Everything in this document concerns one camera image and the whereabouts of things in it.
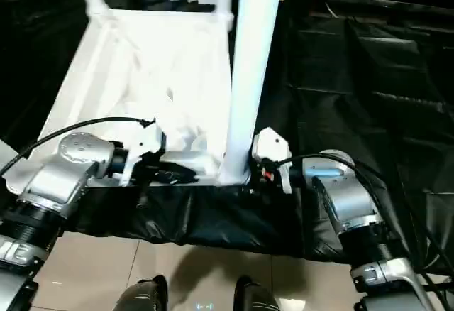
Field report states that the white plastic table top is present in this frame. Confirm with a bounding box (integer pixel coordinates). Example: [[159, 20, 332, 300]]
[[4, 6, 253, 188]]

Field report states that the black work mat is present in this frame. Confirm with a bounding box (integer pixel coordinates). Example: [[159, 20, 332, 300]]
[[0, 0, 454, 259]]

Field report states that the black left robot foot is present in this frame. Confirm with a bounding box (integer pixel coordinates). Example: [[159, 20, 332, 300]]
[[113, 275, 170, 311]]

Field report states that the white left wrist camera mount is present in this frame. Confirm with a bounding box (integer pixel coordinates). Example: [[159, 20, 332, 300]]
[[116, 120, 168, 185]]

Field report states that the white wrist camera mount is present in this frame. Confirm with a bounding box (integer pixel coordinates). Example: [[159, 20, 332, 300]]
[[116, 120, 168, 185], [251, 128, 294, 195]]

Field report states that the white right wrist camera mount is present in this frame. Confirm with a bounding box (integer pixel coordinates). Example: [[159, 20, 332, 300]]
[[251, 128, 294, 195]]

